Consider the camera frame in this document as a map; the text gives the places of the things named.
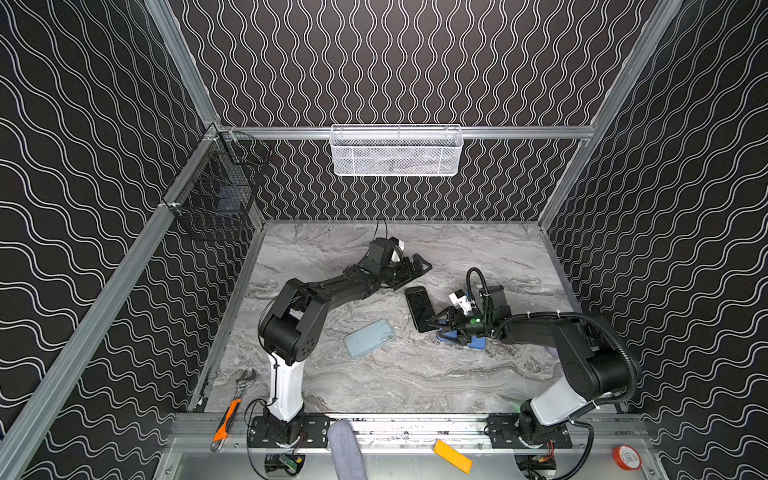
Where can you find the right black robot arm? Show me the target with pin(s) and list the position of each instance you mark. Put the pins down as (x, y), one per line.
(598, 368)

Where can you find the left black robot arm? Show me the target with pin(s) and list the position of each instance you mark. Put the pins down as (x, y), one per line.
(292, 326)

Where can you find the black phone case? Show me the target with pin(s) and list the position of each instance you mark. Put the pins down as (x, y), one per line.
(422, 318)

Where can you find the yellow block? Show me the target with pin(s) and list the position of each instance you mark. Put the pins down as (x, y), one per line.
(453, 457)

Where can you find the black wire basket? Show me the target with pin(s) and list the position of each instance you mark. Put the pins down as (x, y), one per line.
(218, 204)

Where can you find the purple grey cloth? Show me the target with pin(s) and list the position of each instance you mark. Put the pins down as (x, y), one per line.
(554, 353)

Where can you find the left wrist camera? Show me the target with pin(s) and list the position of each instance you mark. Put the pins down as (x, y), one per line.
(398, 250)

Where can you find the red tape roll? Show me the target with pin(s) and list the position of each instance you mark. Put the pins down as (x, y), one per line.
(627, 458)

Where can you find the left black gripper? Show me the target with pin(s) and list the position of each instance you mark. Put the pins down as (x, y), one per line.
(405, 267)

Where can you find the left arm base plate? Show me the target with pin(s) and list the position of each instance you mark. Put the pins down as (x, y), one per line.
(306, 430)

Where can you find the blue phone case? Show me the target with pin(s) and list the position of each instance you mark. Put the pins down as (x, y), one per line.
(460, 339)

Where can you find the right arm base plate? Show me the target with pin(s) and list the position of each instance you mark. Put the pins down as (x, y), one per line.
(508, 431)

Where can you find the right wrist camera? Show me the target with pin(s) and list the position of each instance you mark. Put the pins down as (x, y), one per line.
(460, 300)

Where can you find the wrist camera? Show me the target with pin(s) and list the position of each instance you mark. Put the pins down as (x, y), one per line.
(398, 250)
(460, 300)

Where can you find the orange handled wrench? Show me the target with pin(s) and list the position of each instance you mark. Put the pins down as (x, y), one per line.
(243, 382)

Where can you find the light green phone case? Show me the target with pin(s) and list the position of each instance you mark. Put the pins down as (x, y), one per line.
(368, 339)

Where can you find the white wire basket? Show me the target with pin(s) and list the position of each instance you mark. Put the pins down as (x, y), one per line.
(396, 150)

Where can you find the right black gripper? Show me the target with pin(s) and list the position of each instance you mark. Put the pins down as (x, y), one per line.
(454, 321)

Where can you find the grey cloth roll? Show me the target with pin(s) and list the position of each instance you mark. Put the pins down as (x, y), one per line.
(345, 452)

